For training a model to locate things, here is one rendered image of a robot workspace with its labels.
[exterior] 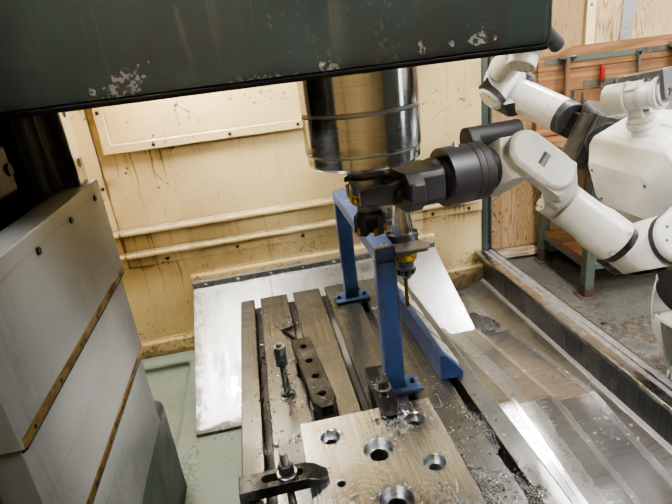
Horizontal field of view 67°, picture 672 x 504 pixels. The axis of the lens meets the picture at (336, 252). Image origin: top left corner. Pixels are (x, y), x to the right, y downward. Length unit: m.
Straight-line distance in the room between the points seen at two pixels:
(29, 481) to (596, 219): 0.80
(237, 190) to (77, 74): 1.20
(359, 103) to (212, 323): 1.23
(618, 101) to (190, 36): 0.89
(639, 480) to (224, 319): 1.21
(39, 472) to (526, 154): 0.72
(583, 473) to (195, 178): 1.34
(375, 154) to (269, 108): 1.08
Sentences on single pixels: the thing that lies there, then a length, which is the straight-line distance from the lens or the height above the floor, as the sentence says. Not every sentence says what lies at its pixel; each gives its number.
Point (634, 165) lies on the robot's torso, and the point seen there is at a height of 1.29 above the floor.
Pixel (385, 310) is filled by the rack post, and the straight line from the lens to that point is 0.99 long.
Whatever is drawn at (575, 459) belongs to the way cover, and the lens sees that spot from 1.23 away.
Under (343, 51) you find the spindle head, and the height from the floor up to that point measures 1.57.
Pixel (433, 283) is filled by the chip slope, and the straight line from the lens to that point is 1.81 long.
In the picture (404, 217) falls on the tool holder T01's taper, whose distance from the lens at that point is 0.99.
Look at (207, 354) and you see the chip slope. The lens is 1.68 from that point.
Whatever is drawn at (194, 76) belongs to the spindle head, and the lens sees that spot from 0.57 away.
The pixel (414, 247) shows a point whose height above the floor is 1.22.
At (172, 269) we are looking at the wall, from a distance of 1.85.
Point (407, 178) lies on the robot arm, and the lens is 0.70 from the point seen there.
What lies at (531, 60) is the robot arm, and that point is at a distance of 1.28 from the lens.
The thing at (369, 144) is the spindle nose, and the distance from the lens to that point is 0.64.
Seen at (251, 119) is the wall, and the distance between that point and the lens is 1.70.
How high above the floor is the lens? 1.57
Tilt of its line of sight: 22 degrees down
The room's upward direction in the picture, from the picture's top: 7 degrees counter-clockwise
